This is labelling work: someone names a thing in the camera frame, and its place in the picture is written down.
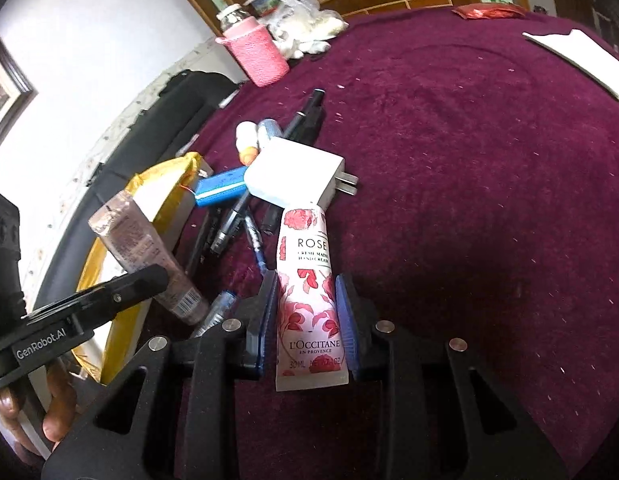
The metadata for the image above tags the red foil packet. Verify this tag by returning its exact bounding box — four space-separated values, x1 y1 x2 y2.
451 2 526 20

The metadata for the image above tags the blue battery pack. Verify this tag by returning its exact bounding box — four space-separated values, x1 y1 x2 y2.
194 166 247 207

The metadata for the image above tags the white folded paper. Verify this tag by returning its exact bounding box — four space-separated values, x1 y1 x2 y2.
522 29 619 101

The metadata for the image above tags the blue ballpoint pen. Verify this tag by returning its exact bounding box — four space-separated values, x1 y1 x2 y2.
243 209 268 276

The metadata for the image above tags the maroon velvet tablecloth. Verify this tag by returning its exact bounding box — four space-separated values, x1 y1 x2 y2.
194 8 619 474

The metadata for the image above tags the clear blue tube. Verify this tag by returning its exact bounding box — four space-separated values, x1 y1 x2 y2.
257 118 283 152

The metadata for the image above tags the white power adapter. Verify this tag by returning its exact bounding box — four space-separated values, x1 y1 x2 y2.
244 138 358 210

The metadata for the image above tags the yellow taped cardboard box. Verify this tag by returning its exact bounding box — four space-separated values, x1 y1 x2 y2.
73 152 213 385

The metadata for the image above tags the silver brown cream tube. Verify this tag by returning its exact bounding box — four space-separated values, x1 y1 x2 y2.
88 191 210 325

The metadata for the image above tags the white plastic bag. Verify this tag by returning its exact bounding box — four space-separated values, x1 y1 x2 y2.
251 0 349 61

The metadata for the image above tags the framed wall painting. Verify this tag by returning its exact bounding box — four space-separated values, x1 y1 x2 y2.
0 38 37 146

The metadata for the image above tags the white bottle orange cap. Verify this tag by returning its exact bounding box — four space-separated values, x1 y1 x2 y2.
236 122 259 166

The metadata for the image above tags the pink woven cup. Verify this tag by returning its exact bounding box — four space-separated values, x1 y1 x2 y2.
216 18 290 88

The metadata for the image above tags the black gel pen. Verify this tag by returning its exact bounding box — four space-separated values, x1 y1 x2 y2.
210 112 307 255

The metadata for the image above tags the rose hand cream tube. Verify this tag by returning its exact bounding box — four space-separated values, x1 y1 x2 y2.
276 205 349 392

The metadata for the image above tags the person's left hand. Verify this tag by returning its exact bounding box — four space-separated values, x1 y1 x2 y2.
0 360 77 456

